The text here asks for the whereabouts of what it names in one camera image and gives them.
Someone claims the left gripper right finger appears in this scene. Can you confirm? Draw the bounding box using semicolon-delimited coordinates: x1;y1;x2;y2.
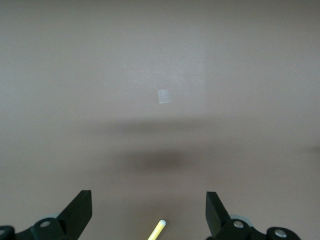
205;191;267;240

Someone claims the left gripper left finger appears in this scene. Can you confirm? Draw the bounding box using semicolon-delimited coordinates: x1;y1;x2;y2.
14;189;93;240

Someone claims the yellow highlighter pen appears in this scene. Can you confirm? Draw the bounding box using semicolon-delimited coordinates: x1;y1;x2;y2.
146;219;167;240

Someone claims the small clear tape piece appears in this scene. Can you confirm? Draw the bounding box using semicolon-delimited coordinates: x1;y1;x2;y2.
157;88;172;105

